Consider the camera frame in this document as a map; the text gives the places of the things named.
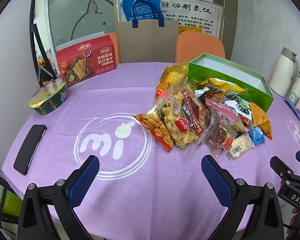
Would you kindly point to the frosted glass panel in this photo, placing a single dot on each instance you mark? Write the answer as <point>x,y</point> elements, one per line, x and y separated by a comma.
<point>72,10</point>

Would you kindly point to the green instant noodle bowl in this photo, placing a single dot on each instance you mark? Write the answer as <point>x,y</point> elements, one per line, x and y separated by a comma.
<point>47,100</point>

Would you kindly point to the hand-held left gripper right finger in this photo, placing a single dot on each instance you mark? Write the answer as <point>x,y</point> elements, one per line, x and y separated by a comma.
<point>215,177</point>

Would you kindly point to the red fried snack packet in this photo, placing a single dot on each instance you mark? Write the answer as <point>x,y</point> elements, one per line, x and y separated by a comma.
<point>155,128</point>

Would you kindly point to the orange chair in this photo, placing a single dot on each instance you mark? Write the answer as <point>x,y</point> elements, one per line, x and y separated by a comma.
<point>200,47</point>
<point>112,38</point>

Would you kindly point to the green cardboard box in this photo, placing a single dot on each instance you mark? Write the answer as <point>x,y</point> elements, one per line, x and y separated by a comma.
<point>255,95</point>

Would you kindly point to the red cracker box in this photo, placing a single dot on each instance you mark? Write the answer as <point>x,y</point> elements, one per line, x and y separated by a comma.
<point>85,60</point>

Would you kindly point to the clear bag of yellow chips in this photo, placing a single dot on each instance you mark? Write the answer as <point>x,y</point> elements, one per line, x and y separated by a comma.
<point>175,135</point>

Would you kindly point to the white text wall poster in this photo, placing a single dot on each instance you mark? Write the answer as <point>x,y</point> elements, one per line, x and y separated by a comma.
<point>190,12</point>

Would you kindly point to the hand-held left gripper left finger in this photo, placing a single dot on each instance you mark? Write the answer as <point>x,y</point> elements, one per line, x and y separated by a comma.
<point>85,180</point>

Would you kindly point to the white thermos jug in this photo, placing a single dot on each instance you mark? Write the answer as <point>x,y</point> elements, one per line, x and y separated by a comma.
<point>283,72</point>

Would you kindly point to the blue tote bag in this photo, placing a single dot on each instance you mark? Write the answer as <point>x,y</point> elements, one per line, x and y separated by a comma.
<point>142,2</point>

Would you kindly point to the pale yellow cracker packet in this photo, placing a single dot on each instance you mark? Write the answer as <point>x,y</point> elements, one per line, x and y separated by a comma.
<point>240,146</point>

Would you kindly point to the clear packet with brown cake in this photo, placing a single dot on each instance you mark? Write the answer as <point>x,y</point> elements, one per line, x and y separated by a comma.
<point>216,137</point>

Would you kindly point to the pink snack packet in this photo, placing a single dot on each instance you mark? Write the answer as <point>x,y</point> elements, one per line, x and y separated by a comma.
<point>222,110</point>

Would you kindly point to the white packet with green cartoon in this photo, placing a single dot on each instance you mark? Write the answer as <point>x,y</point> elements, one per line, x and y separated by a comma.
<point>242,108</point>

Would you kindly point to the small blue packet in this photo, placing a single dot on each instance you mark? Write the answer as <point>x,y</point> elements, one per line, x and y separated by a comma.
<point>257,135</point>

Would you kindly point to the orange snack packet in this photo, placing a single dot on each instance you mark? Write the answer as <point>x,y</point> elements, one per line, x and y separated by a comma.
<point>261,120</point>

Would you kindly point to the golden yellow snack bag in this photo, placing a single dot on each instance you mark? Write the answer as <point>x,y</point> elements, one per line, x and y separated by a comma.
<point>172,76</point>

